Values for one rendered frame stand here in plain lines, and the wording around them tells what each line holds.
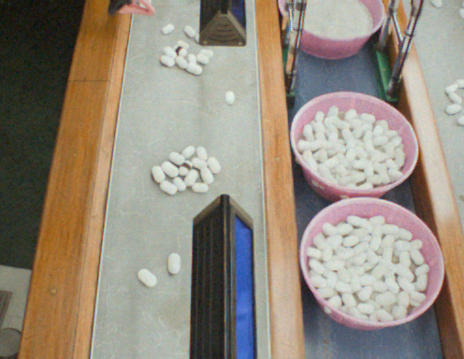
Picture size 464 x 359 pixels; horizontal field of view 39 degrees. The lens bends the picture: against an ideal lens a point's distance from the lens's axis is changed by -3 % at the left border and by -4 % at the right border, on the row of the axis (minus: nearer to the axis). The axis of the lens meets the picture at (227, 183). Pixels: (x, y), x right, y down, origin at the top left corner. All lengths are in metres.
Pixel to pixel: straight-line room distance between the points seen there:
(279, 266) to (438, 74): 0.67
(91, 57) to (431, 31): 0.84
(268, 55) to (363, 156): 0.33
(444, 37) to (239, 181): 0.69
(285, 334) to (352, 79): 0.73
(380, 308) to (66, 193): 0.62
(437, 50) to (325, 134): 0.41
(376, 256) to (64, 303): 0.57
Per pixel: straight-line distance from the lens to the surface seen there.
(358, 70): 1.67
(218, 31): 1.11
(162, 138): 1.38
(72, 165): 1.33
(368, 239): 1.29
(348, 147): 1.41
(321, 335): 1.24
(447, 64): 1.66
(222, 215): 0.82
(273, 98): 1.44
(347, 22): 1.71
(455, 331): 1.22
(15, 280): 1.55
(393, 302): 1.24
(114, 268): 1.22
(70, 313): 1.16
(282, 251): 1.21
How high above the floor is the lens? 1.79
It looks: 53 degrees down
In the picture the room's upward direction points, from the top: 4 degrees clockwise
